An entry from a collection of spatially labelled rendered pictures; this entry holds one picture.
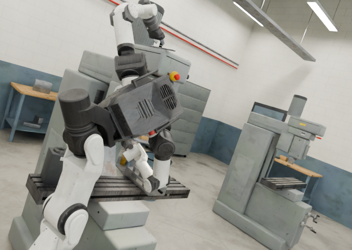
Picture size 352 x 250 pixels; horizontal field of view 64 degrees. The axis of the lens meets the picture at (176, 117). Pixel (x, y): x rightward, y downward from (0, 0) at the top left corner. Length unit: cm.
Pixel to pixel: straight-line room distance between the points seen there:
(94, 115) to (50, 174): 73
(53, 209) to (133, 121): 50
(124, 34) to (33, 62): 463
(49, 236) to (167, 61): 110
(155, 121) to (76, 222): 54
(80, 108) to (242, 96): 837
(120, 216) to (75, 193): 67
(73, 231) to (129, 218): 70
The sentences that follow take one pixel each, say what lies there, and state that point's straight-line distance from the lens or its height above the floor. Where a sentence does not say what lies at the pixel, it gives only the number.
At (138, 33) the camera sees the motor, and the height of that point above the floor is 197.
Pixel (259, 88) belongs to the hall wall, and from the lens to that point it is 907.
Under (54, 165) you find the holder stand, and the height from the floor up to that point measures 104.
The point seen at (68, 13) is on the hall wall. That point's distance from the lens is 616.
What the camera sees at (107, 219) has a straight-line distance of 188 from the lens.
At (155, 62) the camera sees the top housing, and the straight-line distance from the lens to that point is 175.
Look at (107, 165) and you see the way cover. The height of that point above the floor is 94.
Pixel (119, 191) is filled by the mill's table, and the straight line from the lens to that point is 199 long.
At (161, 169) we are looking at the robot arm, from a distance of 153.
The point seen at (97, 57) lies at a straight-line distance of 242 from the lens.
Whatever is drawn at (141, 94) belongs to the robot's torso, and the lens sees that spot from 125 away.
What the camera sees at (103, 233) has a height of 71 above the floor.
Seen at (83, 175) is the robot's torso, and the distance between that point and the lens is 126.
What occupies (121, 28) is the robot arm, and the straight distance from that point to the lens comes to 149.
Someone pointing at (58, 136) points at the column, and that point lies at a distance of 244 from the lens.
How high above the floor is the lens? 168
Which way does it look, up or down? 5 degrees down
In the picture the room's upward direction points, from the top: 19 degrees clockwise
